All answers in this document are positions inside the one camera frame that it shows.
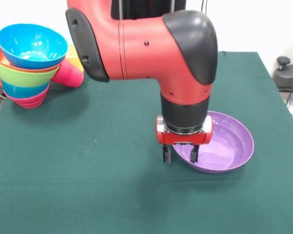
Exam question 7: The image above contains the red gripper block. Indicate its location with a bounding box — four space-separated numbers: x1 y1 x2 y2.
155 115 214 164

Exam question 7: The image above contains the purple bowl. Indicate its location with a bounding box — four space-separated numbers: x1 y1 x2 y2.
172 111 255 175

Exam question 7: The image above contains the pink cup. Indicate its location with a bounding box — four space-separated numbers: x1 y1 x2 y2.
50 58 84 88

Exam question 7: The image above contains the yellow cup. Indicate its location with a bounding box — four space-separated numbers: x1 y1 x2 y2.
65 44 84 73

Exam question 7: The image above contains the pink bowl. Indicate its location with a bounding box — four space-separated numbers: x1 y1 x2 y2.
3 84 50 109

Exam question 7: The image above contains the small blue bowl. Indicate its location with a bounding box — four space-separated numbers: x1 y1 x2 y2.
1 79 51 98

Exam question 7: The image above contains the green bowl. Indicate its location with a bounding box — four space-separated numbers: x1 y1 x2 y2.
0 59 60 88

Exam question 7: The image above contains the large blue bowl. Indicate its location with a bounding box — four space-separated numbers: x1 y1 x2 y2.
0 23 69 70

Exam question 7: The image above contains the dark green tablecloth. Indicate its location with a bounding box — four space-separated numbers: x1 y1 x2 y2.
0 50 293 234

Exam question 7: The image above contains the black wall cable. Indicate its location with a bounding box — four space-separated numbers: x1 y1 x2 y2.
199 0 210 15

